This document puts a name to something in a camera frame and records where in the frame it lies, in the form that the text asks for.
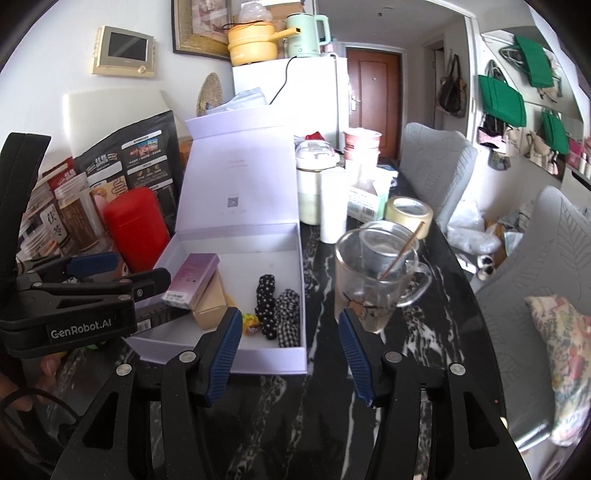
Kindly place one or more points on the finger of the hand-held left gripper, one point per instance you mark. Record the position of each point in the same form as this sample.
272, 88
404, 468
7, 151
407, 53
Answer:
92, 265
147, 281

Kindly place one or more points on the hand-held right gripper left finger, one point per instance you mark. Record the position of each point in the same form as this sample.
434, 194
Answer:
224, 355

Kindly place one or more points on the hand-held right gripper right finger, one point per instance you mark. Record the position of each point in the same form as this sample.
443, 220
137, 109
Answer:
355, 360

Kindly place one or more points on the small black box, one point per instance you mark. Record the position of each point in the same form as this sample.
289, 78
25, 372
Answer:
157, 316

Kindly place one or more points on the yellow green lollipop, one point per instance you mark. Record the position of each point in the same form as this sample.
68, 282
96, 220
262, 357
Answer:
249, 321

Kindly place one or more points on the pink purple box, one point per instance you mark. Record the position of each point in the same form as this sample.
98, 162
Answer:
191, 277

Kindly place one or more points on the beige box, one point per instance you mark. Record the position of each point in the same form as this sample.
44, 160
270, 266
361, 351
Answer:
210, 304

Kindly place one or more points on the black polka dot scrunchie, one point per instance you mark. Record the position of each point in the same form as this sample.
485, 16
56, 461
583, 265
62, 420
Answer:
265, 304

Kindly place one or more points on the black white checkered scrunchie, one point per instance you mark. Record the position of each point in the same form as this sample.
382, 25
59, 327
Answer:
287, 318

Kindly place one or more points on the lavender gift box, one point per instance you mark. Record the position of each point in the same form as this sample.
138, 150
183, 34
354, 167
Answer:
240, 184

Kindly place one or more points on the person's left hand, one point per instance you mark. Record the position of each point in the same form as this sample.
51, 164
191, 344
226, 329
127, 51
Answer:
18, 392

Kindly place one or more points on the clear jar brown label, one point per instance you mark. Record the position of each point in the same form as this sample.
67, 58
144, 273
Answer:
78, 217

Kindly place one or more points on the red plastic container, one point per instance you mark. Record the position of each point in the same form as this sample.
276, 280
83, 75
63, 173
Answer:
134, 226

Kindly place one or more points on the jar with white label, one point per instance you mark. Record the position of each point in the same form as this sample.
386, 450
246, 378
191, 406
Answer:
48, 226

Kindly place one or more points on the clear glass mug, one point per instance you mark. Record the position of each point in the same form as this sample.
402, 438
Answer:
355, 277

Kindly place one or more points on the red snack packet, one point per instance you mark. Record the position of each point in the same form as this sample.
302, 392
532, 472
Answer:
64, 173

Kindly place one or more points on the wooden stick in mug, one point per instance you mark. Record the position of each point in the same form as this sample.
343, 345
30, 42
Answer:
406, 247

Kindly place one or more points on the black printed bag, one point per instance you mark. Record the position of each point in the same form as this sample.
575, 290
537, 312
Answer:
147, 152

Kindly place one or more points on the beige tape roll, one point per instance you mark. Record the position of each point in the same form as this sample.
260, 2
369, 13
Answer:
397, 214

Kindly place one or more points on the white paper roll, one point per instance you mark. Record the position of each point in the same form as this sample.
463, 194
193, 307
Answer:
333, 207

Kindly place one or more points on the white green carton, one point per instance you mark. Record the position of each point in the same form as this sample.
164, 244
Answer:
364, 203

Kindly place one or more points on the white pot with glass lid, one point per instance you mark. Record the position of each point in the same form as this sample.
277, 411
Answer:
309, 198

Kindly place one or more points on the pile of plastic bags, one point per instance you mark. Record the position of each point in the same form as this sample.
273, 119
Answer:
475, 235

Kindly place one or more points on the grey quilted chair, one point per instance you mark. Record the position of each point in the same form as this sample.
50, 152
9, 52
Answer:
434, 161
517, 286

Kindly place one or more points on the woven straw fan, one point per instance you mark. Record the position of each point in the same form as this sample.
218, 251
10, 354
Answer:
208, 94

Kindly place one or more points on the light blue plastic bag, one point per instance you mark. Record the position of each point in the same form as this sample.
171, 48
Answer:
240, 101

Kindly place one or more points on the floral cushion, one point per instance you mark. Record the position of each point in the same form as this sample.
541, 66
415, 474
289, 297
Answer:
568, 360

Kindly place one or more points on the white fridge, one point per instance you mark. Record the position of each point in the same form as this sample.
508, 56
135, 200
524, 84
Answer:
314, 101

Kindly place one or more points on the yellow pot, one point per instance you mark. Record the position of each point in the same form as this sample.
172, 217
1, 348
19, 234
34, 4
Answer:
251, 46

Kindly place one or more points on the framed picture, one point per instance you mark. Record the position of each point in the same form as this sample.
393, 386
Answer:
198, 27

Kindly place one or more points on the brown door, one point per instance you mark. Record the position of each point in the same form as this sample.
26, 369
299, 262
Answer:
374, 92

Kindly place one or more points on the row of hanging bags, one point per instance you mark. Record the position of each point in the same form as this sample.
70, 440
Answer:
521, 143

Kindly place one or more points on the dark hanging bag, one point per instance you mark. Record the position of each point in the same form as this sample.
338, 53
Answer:
452, 92

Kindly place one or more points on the mint green kettle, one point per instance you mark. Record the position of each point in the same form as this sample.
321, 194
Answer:
304, 34

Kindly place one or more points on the green tote bag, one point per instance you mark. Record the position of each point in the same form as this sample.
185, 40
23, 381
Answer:
503, 101

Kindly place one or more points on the beige wall intercom panel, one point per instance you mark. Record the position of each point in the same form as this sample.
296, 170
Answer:
122, 48

